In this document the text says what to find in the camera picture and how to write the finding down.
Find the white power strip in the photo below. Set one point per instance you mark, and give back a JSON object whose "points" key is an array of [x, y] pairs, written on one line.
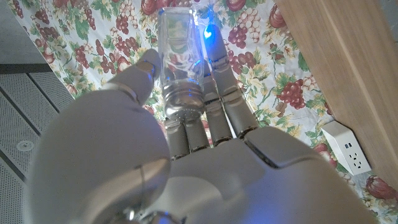
{"points": [[345, 146]]}

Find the round white ceiling fixture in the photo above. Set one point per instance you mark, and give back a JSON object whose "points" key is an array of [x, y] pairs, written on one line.
{"points": [[25, 145]]}

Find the floral fruit print backdrop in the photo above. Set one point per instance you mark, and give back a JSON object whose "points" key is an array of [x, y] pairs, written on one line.
{"points": [[264, 62]]}

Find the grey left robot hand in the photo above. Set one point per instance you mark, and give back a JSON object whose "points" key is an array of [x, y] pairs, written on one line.
{"points": [[109, 149]]}

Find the clear glass salt shaker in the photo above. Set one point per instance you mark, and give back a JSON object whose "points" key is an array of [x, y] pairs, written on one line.
{"points": [[180, 46]]}

